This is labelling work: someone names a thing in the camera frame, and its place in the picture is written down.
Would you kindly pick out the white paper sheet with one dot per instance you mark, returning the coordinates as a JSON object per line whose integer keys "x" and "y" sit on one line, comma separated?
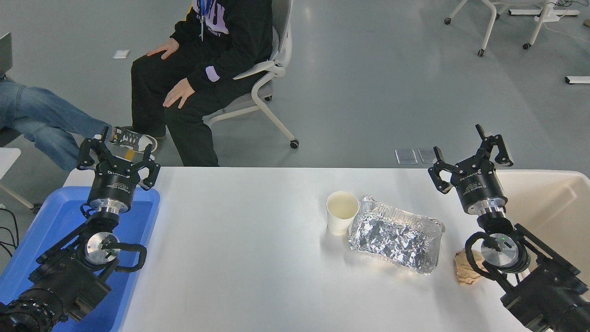
{"x": 121, "y": 54}

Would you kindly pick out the long white floor bar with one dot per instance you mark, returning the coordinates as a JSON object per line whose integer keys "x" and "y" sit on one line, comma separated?
{"x": 525, "y": 12}

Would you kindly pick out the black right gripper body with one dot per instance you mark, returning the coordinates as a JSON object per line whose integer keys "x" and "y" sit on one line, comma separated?
{"x": 479, "y": 189}

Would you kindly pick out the blue plastic tray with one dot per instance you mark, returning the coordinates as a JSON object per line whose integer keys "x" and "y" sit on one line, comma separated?
{"x": 138, "y": 216}

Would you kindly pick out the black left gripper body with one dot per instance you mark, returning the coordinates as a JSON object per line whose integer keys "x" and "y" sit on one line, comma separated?
{"x": 113, "y": 186}

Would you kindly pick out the short white floor bar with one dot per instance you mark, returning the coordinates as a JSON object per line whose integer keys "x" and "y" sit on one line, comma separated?
{"x": 578, "y": 80}

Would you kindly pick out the large pale bin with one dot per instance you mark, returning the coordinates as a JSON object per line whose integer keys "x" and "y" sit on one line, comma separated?
{"x": 548, "y": 203}

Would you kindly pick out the person's right hand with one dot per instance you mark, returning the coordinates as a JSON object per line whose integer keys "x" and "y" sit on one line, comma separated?
{"x": 165, "y": 48}

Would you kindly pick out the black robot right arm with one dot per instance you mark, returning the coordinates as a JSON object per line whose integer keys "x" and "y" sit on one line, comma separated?
{"x": 548, "y": 286}

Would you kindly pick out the crumpled foil tray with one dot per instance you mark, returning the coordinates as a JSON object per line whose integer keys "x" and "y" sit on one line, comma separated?
{"x": 396, "y": 235}

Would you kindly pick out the person's left hand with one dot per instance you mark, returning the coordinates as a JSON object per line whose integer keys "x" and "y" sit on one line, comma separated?
{"x": 179, "y": 92}

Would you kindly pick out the white paper cup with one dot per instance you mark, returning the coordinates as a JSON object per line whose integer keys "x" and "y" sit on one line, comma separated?
{"x": 342, "y": 214}

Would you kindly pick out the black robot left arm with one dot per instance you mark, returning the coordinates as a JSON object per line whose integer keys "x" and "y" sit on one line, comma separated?
{"x": 69, "y": 281}

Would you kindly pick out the person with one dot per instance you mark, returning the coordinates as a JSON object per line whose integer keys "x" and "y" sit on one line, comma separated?
{"x": 221, "y": 55}
{"x": 46, "y": 122}

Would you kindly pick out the clear floor plate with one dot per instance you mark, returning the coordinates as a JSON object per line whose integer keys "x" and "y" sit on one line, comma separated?
{"x": 406, "y": 157}
{"x": 426, "y": 156}

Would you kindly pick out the crumpled tan paper ball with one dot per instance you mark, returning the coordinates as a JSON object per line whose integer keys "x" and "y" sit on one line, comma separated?
{"x": 463, "y": 272}

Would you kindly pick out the white office chair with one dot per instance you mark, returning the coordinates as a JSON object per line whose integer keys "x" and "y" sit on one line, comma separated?
{"x": 272, "y": 69}

